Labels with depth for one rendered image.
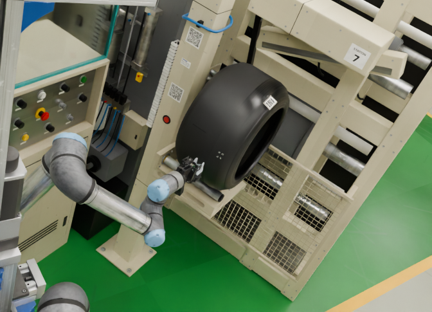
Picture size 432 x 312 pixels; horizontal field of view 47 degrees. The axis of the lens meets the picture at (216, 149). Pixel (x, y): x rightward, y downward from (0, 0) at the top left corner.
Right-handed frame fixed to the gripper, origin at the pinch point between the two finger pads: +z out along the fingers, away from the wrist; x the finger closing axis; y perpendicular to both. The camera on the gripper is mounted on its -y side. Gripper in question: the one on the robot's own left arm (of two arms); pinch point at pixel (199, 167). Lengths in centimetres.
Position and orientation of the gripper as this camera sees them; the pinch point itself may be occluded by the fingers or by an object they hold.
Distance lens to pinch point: 215.5
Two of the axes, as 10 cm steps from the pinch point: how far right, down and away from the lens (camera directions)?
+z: 4.7, -2.8, 8.4
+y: 3.8, -7.9, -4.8
